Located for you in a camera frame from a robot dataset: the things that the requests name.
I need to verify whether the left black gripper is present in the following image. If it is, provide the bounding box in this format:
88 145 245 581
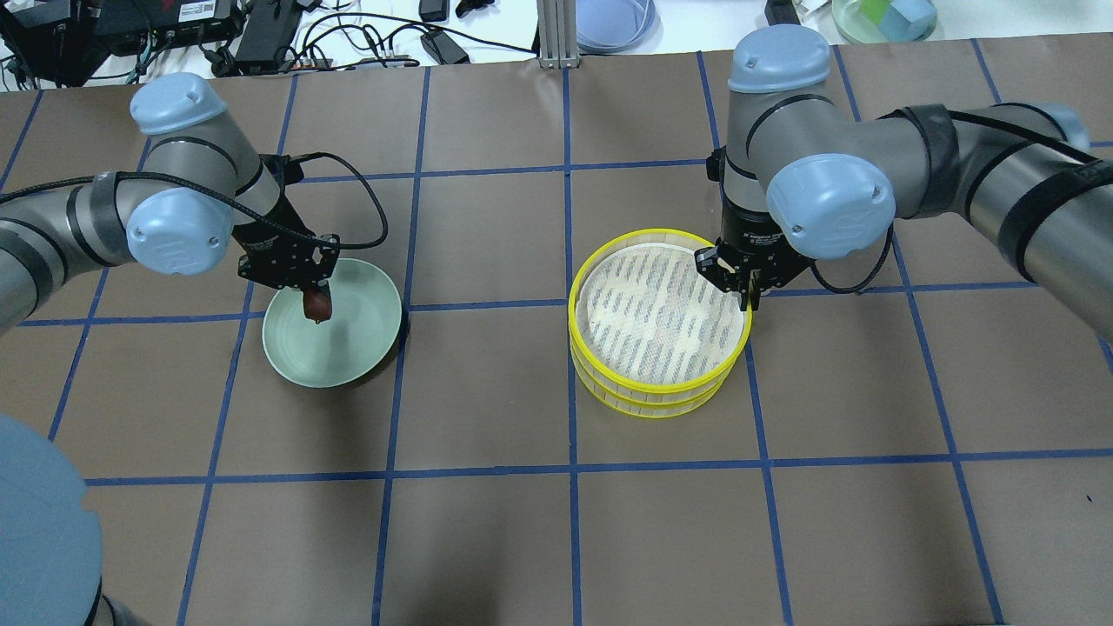
232 178 339 316

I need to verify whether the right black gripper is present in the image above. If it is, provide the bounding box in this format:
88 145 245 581
695 178 812 312

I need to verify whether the dark red bun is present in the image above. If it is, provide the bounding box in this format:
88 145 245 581
303 284 331 324

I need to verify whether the yellow rimmed steamer basket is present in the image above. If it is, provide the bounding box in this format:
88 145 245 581
570 346 736 419
568 228 754 397

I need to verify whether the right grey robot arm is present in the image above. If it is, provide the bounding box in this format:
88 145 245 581
695 25 1112 338

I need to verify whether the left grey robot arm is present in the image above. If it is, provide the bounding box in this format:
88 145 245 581
3 71 721 331

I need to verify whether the white steamer liner cloth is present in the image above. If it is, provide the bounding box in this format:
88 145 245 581
577 245 747 387

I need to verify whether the blue plate stack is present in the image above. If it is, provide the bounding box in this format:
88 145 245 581
574 1 657 53

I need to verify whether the light green plate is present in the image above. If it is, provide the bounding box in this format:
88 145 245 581
262 258 404 389

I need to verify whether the black power adapter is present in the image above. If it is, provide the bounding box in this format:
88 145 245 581
420 30 470 66
233 1 303 76

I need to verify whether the green bowl with blocks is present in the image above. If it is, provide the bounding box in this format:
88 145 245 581
830 1 938 43

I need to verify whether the black electronics box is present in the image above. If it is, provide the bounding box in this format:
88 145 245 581
3 1 246 87

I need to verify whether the aluminium profile post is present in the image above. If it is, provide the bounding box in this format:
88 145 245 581
536 0 581 69

